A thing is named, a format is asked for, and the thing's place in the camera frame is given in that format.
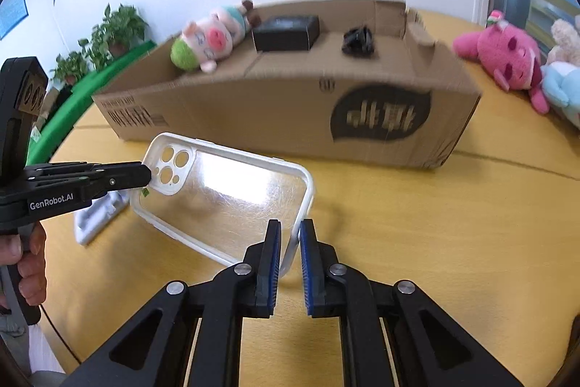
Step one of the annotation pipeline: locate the person's left hand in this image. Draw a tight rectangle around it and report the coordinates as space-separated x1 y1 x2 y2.
0 223 48 307

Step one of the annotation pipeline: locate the blue framed wall poster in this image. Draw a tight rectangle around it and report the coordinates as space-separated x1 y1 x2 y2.
0 0 23 41

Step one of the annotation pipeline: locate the pig plush toy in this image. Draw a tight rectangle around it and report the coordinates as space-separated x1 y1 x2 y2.
171 0 260 74

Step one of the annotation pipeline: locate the blue plush with red band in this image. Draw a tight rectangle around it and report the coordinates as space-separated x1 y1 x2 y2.
541 61 580 125

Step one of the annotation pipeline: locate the person's grey clothing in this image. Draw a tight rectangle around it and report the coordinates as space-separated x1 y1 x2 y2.
0 305 69 379

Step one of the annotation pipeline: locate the pink plush bear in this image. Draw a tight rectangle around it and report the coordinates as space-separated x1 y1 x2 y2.
453 10 551 115

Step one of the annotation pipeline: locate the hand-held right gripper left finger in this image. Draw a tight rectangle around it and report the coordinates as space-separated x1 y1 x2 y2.
59 219 282 387

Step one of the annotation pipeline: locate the green board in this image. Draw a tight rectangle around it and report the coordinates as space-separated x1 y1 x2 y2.
27 39 159 163

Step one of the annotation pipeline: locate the cardboard box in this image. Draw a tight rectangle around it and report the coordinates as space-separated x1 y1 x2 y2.
92 0 482 170

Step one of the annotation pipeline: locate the white folding phone stand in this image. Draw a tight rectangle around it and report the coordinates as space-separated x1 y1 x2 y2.
75 191 132 246

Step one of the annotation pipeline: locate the green potted plant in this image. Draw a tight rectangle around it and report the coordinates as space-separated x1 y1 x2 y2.
52 38 91 87
88 4 150 57

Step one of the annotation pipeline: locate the cream plush toy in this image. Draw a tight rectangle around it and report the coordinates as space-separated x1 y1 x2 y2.
546 19 580 68

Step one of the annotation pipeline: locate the small black clip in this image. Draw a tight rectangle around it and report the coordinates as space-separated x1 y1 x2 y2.
342 25 376 57

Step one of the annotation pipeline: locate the clear white phone case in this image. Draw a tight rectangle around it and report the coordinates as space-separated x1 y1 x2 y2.
130 133 315 279

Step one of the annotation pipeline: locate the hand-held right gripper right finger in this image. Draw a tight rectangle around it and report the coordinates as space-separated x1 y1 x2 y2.
299 219 526 387

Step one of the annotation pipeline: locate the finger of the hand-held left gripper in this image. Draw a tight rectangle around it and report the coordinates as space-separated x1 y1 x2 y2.
86 161 152 199

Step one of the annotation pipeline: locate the black rectangular box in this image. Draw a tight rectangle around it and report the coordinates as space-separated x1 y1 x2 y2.
252 15 320 52

